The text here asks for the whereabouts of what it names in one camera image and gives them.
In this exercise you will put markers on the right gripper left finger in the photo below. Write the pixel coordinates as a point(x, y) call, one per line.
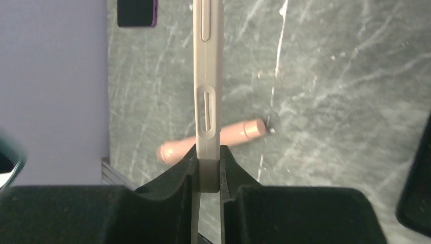
point(165, 210)

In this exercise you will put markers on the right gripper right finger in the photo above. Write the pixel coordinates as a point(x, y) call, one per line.
point(253, 213)

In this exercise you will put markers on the black phone dark case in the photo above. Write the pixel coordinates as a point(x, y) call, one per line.
point(413, 209)

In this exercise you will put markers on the purple smartphone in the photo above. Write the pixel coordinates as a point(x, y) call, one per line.
point(137, 13)

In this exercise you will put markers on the pink microphone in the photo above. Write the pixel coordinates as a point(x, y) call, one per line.
point(171, 152)

